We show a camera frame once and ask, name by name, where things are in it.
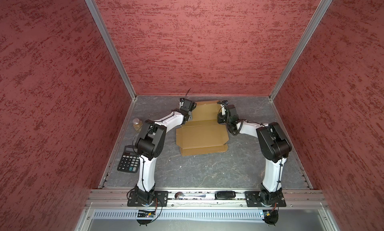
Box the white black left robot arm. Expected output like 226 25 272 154
135 109 192 204

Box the glass jar with lid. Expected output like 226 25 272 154
133 118 143 131

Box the black calculator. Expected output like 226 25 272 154
117 145 140 174

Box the aluminium corner post right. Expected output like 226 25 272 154
269 0 333 102

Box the black car key fob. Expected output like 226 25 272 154
215 191 236 200

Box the brown cardboard box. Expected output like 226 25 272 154
176 100 229 156

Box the aluminium corner post left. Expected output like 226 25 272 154
84 0 137 101

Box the aluminium corner post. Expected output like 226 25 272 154
84 0 137 101
269 0 333 102

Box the aluminium front rail frame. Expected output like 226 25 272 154
75 188 339 231

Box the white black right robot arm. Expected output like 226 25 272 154
218 111 292 207

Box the metal spoon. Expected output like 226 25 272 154
175 192 206 200

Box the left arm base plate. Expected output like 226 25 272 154
127 190 169 208

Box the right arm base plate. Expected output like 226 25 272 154
245 190 287 208

